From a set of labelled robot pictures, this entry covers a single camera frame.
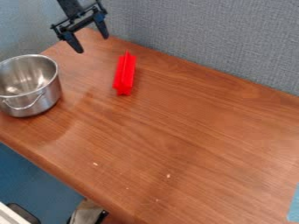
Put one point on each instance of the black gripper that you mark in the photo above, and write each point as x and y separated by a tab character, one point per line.
80	16

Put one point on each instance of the red star-shaped block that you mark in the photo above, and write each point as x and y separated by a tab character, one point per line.
124	77

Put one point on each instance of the stainless steel pot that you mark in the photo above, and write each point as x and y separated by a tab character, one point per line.
29	85

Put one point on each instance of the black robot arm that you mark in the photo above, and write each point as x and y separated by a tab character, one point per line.
80	17

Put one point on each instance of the black object at bottom left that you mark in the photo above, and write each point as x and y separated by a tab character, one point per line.
24	213

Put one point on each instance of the white object at corner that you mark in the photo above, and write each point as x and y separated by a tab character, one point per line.
9	217

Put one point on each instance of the grey table leg bracket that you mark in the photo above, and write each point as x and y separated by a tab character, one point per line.
86	213

